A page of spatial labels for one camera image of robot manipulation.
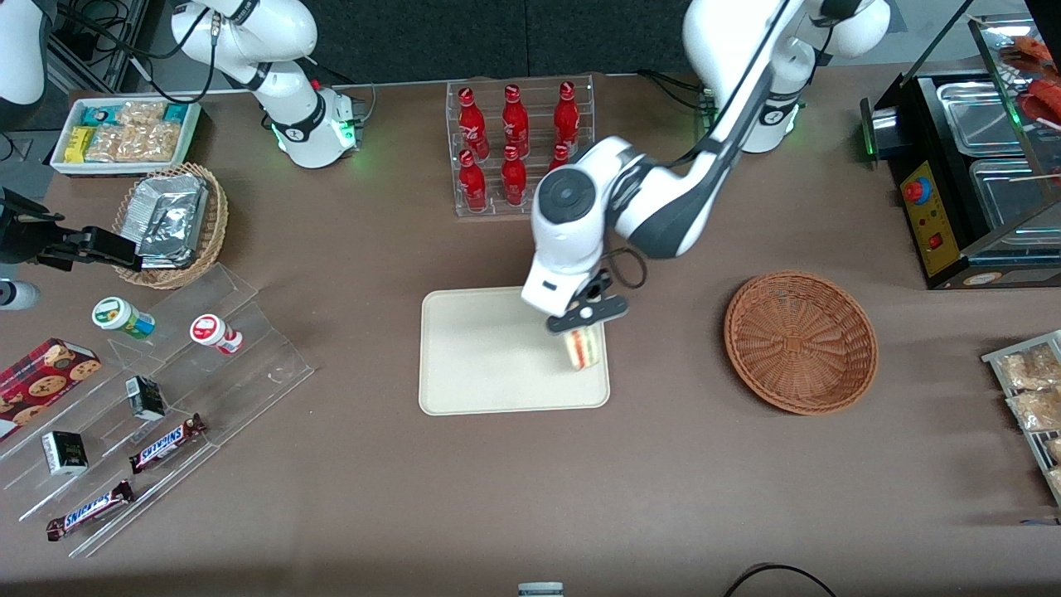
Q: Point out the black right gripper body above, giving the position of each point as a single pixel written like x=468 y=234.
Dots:
x=23 y=240

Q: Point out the triangular sandwich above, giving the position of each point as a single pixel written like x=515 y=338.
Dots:
x=583 y=348

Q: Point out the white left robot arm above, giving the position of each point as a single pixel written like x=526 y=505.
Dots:
x=663 y=207

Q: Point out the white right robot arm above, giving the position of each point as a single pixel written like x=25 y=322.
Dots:
x=286 y=91

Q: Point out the light wicker basket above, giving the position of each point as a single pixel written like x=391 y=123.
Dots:
x=214 y=224

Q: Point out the cream plastic tray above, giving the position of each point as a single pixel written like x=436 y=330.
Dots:
x=481 y=356

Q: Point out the round brown wicker basket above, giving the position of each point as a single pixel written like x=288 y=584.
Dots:
x=800 y=344

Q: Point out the grey snack tray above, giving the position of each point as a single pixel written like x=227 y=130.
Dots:
x=999 y=358

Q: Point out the silver foil packet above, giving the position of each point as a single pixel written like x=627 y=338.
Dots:
x=170 y=207
x=166 y=250

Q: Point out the green capped drink bottle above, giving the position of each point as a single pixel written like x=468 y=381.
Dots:
x=120 y=317

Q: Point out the white snack bin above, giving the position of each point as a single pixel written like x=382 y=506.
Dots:
x=60 y=164

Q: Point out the yellow snack bar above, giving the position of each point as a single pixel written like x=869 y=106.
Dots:
x=79 y=143

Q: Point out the clear peanut snack bag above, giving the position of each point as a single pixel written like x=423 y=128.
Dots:
x=141 y=114
x=137 y=143

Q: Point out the teal snack packet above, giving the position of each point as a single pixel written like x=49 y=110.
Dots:
x=99 y=114
x=176 y=112

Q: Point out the red cookie box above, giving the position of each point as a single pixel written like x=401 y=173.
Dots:
x=41 y=383

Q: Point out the clear acrylic bottle rack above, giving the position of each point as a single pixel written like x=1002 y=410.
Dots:
x=497 y=211

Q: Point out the red capped drink bottle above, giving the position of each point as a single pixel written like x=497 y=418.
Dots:
x=213 y=332

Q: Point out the small black carton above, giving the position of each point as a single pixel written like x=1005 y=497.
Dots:
x=146 y=398
x=65 y=453

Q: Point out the red cola bottle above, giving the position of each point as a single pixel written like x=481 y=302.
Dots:
x=567 y=118
x=472 y=124
x=515 y=123
x=559 y=157
x=472 y=184
x=514 y=178

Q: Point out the clear acrylic stepped display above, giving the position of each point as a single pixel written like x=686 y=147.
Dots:
x=249 y=365

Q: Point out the snickers chocolate bar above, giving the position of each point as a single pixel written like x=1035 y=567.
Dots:
x=89 y=511
x=166 y=444

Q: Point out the black food warmer cabinet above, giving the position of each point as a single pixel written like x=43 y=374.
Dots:
x=932 y=232

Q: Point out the steel warmer pan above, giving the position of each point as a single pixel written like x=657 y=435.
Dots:
x=1007 y=195
x=978 y=116

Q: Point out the clear cracker snack bag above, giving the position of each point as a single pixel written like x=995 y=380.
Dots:
x=1028 y=369
x=1036 y=410

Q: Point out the orange fried food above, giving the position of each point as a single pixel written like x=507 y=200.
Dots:
x=1040 y=95

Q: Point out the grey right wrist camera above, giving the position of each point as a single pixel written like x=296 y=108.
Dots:
x=18 y=295

